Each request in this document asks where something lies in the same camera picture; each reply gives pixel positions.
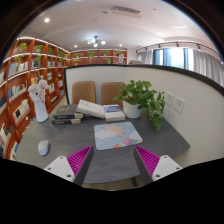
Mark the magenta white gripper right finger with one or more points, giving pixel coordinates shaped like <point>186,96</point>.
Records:
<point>153,167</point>

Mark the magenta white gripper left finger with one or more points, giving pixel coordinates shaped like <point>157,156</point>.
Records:
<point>74,167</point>

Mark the white computer mouse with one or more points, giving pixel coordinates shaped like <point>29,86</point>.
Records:
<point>43,147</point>

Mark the pastel patterned mouse pad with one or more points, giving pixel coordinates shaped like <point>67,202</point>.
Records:
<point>116,135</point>

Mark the lower black book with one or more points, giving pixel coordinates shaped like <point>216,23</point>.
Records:
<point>65,121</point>

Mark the black book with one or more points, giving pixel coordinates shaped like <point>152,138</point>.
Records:
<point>68,112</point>
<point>65,121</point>

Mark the upper black book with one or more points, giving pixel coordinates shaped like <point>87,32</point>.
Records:
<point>68,112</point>

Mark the white open book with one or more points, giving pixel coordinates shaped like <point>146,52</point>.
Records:
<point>90,108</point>

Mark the blue white book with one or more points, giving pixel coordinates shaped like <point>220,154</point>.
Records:
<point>113,113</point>

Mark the green potted plant white pot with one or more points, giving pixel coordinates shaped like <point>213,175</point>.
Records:
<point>139,93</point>

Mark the left brown chair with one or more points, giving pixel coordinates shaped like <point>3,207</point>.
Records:
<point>83,90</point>

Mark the brown chair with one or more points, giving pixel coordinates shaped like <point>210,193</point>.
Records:
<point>83,90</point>
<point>108,91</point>

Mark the right brown chair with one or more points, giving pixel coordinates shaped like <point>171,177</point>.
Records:
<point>108,91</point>

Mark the white window curtain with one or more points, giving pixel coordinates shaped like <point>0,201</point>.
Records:
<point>208,66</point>

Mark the orange wooden bookshelf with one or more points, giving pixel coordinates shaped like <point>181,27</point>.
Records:
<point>28,58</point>

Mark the ceiling chandelier lamp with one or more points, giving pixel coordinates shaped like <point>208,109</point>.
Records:
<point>95,41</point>

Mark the white wall socket right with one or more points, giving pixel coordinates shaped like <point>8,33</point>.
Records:
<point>179,104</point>

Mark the white wall socket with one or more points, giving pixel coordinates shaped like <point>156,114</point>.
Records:
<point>169,98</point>
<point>179,104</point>

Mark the white wall socket left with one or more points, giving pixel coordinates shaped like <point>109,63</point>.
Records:
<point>169,98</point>

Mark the far orange wall shelf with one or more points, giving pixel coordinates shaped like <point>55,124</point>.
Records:
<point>98,56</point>

